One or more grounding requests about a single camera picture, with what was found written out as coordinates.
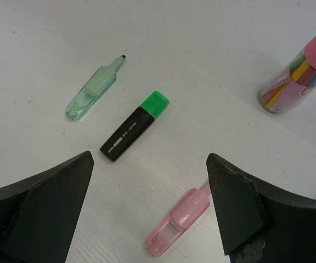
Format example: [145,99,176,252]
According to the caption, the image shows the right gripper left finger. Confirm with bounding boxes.
[0,151,94,262]

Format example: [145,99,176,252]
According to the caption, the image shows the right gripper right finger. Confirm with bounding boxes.
[206,153,316,262]

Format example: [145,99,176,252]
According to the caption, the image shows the pink translucent highlighter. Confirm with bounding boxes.
[145,182,211,258]

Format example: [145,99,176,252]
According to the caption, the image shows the black highlighter green cap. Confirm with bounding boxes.
[100,90,170,162]

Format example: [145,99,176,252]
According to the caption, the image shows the pink capped crayon tube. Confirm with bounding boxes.
[259,35,316,114]

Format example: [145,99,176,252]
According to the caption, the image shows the mint green highlighter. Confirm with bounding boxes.
[65,55,126,121]

